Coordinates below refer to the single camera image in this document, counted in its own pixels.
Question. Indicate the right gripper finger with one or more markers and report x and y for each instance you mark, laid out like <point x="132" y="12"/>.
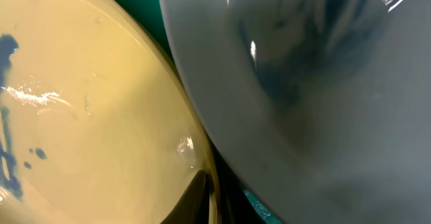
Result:
<point x="193" y="205"/>

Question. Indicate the yellow-green plate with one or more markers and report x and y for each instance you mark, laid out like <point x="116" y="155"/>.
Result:
<point x="95" y="126"/>

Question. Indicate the light blue plate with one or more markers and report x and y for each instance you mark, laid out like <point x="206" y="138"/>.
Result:
<point x="321" y="107"/>

